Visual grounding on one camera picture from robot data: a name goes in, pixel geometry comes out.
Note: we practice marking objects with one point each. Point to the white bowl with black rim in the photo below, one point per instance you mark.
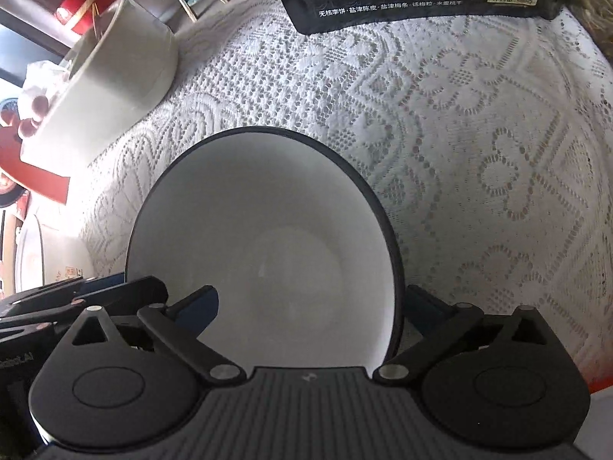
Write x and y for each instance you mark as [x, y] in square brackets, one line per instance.
[263, 230]

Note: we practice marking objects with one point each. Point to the pink ball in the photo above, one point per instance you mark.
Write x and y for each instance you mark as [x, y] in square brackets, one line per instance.
[39, 108]
[26, 128]

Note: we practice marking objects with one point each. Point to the white tissue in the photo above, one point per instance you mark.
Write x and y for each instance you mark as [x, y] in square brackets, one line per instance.
[43, 79]

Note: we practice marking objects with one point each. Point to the cream tissue box holder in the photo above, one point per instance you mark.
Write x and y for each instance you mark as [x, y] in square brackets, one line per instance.
[110, 76]

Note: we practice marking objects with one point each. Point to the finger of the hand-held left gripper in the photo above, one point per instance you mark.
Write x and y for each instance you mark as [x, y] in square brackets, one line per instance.
[57, 287]
[129, 297]

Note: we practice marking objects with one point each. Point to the glass jar with dried contents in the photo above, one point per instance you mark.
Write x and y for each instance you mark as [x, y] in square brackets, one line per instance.
[594, 0]

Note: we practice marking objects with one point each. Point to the white lace tablecloth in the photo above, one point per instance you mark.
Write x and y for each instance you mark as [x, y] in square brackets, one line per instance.
[455, 153]

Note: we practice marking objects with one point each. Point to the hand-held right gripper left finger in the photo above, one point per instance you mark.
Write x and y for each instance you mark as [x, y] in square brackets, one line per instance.
[198, 311]

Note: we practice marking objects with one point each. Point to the orange plastic chair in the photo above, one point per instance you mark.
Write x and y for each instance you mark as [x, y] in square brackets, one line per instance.
[33, 177]

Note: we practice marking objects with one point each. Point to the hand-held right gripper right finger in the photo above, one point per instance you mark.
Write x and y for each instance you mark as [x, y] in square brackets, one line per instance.
[424, 311]

